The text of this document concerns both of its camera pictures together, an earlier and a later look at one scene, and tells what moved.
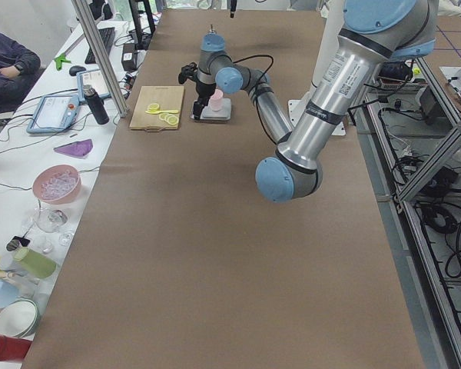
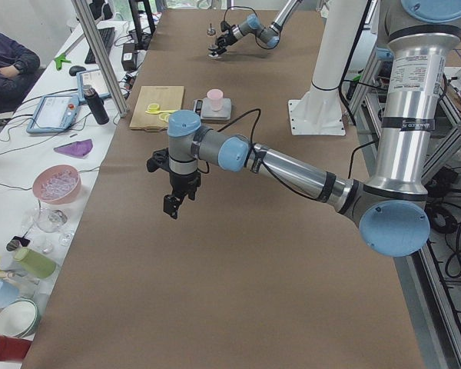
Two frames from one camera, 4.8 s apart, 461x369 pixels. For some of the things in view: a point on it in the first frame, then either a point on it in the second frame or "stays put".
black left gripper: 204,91 -> 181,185
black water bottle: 97,104 stays put
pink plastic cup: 217,100 stays put
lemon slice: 153,107 stays put
